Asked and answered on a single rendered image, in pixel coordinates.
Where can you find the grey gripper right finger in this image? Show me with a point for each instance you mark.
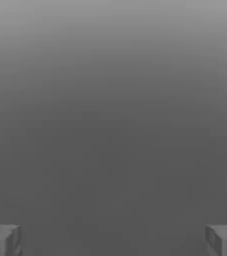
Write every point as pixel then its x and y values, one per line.
pixel 225 243

